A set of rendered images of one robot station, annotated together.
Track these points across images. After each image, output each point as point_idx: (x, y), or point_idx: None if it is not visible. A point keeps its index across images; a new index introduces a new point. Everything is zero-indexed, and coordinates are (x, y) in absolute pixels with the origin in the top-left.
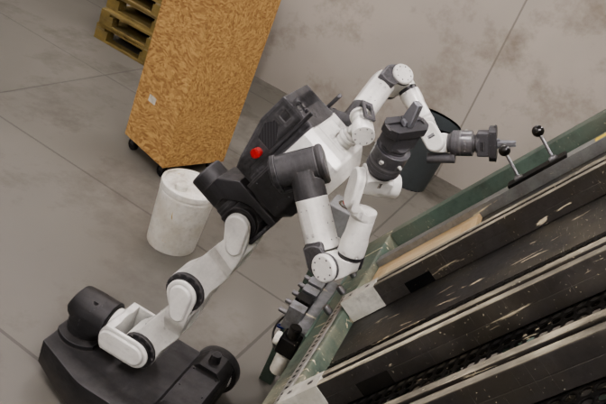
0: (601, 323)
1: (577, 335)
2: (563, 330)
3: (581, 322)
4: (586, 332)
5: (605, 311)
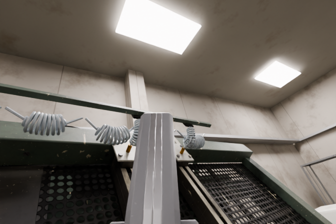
0: (214, 205)
1: (222, 214)
2: (221, 222)
3: (215, 214)
4: (220, 210)
5: (207, 204)
